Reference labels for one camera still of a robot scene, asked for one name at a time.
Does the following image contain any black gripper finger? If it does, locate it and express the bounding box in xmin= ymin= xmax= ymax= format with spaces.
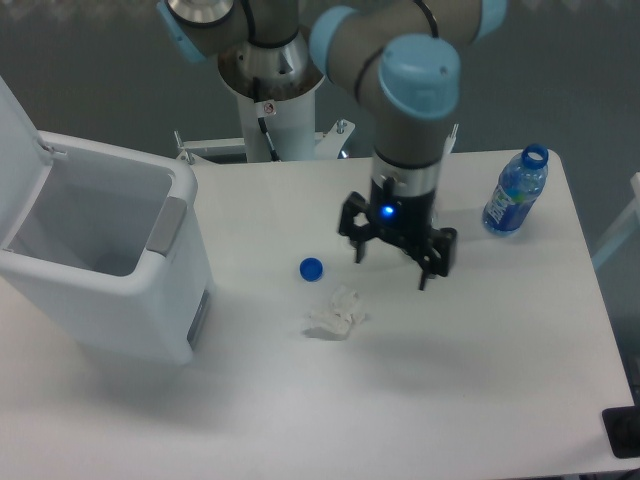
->
xmin=338 ymin=191 xmax=378 ymax=263
xmin=401 ymin=227 xmax=458 ymax=291

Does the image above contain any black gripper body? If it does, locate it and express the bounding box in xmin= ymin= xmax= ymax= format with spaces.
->
xmin=367 ymin=181 xmax=435 ymax=248

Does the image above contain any white plastic trash can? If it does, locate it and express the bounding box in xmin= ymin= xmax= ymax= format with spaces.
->
xmin=1 ymin=87 xmax=213 ymax=365

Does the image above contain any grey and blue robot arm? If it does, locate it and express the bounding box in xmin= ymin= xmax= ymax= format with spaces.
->
xmin=157 ymin=1 xmax=507 ymax=279

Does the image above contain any blue bottle cap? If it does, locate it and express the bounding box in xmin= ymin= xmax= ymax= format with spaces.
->
xmin=299 ymin=257 xmax=324 ymax=282

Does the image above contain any crumpled white tissue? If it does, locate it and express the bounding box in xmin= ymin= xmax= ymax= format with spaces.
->
xmin=302 ymin=285 xmax=366 ymax=341

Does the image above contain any blue plastic drink bottle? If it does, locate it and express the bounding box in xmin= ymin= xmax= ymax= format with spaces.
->
xmin=482 ymin=143 xmax=549 ymax=236

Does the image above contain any black device at table edge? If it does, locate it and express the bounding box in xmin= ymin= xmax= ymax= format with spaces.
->
xmin=602 ymin=406 xmax=639 ymax=459

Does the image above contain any black cable on pedestal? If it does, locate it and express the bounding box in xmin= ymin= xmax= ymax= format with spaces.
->
xmin=251 ymin=75 xmax=281 ymax=163

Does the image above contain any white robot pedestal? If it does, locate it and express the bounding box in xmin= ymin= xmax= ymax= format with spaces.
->
xmin=216 ymin=34 xmax=330 ymax=164

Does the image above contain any white frame at right edge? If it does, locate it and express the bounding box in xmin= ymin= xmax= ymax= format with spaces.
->
xmin=591 ymin=172 xmax=639 ymax=271

